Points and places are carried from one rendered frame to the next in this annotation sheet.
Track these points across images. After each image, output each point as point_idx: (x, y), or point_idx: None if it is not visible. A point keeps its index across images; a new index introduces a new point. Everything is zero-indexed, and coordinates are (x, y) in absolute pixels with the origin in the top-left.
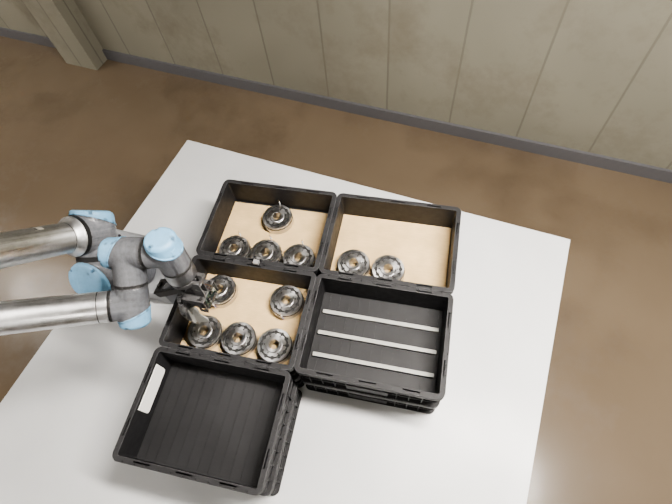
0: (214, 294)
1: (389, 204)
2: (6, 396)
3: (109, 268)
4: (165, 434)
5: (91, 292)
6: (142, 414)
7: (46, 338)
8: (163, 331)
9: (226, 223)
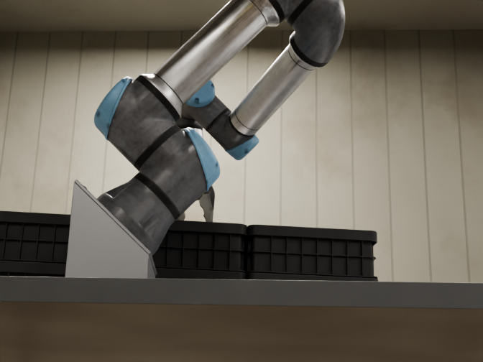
0: None
1: None
2: (422, 282)
3: (214, 95)
4: None
5: (239, 102)
6: (325, 248)
7: (286, 280)
8: (229, 223)
9: (24, 258)
